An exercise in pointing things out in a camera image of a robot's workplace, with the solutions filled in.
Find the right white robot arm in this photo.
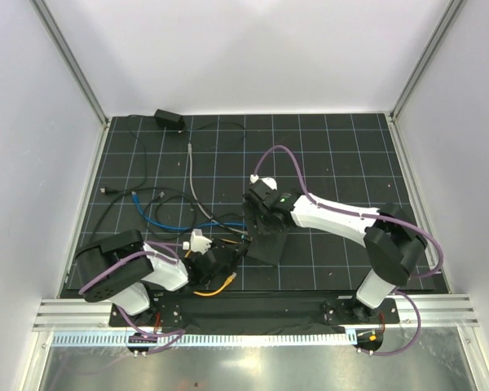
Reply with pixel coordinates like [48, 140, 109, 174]
[243, 177, 427, 323]

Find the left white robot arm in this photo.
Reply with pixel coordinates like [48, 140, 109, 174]
[75, 229, 249, 326]

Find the black grid mat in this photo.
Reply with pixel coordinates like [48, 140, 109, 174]
[59, 113, 452, 292]

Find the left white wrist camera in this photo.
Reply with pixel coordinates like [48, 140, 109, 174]
[182, 229, 213, 254]

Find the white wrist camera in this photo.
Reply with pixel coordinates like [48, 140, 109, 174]
[182, 229, 213, 254]
[249, 174, 277, 190]

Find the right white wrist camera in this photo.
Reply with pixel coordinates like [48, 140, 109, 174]
[249, 174, 277, 190]

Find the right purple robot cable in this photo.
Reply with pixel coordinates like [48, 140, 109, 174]
[252, 145, 444, 356]

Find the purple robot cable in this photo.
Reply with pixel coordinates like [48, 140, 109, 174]
[77, 239, 187, 354]
[252, 145, 444, 356]

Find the blue ethernet cable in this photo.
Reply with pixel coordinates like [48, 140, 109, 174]
[130, 190, 249, 233]

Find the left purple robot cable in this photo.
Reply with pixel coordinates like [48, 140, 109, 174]
[77, 239, 187, 354]

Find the grey ethernet cable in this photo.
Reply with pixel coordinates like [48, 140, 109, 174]
[186, 142, 245, 235]

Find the thin black flat cable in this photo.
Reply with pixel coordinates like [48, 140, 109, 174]
[99, 115, 248, 196]

